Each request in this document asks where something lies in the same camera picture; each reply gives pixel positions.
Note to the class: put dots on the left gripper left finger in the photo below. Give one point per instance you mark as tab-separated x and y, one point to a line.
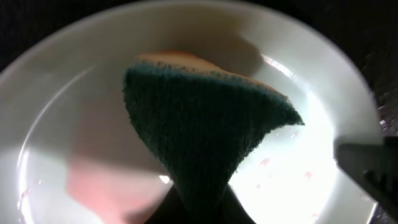
170	211

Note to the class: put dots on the round black serving tray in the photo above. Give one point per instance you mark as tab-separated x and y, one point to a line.
364	31

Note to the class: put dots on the green yellow sponge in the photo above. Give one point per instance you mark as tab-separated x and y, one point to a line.
200	122

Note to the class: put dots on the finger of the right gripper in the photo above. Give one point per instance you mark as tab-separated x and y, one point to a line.
373	167

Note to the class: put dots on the light blue plate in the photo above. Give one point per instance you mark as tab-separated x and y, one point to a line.
70	155

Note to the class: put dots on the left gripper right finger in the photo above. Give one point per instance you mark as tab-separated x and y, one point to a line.
231	210

